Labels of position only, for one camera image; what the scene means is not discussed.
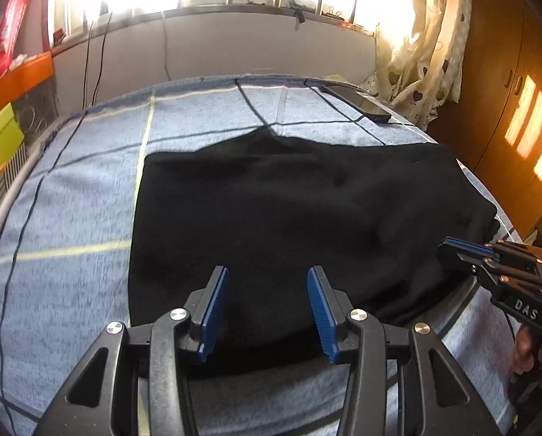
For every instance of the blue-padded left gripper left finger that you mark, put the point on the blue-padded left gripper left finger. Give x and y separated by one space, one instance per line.
205 307

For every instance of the person's right hand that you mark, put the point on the person's right hand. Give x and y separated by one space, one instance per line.
526 352

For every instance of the black pants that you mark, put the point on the black pants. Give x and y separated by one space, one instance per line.
269 208

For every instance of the cream heart-print curtain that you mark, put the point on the cream heart-print curtain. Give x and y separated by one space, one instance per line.
419 54

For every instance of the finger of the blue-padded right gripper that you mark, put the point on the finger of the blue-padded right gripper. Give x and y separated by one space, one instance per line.
469 248
453 261

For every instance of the orange-lidded glass tank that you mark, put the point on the orange-lidded glass tank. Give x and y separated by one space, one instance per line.
30 89

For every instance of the wooden wardrobe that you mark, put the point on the wooden wardrobe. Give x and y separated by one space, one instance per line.
496 127

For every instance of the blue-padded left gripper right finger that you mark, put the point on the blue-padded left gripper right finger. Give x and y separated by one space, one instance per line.
329 311

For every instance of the red gift box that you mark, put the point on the red gift box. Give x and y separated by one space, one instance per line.
9 31

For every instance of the black smartphone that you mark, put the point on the black smartphone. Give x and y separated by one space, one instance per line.
358 101

